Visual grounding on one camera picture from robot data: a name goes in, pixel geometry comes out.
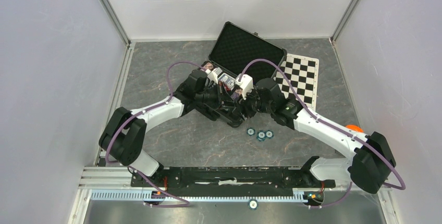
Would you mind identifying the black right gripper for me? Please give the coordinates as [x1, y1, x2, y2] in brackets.
[232, 85, 273, 121]

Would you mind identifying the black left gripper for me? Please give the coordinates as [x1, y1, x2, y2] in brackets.
[195, 81, 235, 110]

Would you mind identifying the pink poker chip stack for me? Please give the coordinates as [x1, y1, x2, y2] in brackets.
[203, 62, 215, 71]

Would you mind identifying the green 50 chip cluster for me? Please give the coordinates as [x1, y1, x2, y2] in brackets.
[257, 131, 266, 139]
[247, 128, 255, 136]

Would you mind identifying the black poker case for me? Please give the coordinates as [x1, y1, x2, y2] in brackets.
[193, 21, 287, 129]

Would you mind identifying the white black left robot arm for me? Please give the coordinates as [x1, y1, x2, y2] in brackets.
[98, 69, 238, 186]

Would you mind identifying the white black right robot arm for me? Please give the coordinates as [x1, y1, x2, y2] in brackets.
[235, 75, 396, 194]

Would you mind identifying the blue playing card deck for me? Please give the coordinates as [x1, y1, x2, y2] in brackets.
[218, 73, 235, 90]

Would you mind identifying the black white chessboard mat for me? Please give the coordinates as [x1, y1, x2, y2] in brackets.
[273, 54, 319, 110]

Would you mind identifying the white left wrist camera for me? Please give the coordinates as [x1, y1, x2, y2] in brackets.
[205, 67, 223, 84]

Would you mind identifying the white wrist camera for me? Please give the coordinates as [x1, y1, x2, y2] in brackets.
[205, 67, 223, 84]
[235, 74, 253, 100]

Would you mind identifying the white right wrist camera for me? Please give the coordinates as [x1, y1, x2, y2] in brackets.
[235, 74, 253, 100]

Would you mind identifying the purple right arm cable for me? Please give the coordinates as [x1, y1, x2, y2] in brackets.
[237, 58, 406, 209]

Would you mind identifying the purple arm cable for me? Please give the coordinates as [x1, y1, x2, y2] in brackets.
[237, 58, 406, 209]
[105, 60, 208, 208]

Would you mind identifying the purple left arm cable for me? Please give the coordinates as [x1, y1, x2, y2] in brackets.
[105, 60, 208, 208]

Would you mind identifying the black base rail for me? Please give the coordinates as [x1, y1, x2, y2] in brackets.
[149, 167, 336, 197]

